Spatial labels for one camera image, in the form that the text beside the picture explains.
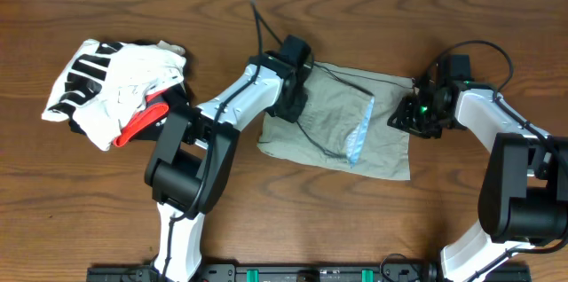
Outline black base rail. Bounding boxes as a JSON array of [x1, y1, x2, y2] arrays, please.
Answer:
[[86, 263, 533, 282]]

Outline black red garment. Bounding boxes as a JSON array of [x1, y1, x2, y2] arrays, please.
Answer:
[[50, 83, 190, 151]]

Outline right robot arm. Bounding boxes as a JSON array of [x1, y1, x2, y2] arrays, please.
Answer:
[[387, 54, 567, 281]]

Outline left black cable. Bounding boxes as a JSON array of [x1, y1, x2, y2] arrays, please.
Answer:
[[159, 0, 285, 282]]

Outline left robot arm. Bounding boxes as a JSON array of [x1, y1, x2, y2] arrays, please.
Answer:
[[145, 35, 312, 281]]

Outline black cable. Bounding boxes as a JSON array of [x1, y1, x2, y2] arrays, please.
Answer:
[[159, 0, 285, 282], [423, 40, 568, 282]]

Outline white black printed shirt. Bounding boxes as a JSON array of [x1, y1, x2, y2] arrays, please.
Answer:
[[42, 39, 186, 151]]

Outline right black cable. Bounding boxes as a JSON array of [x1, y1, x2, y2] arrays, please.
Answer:
[[423, 40, 568, 282]]

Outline khaki shorts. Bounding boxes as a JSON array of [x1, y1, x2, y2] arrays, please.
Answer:
[[257, 62, 413, 181]]

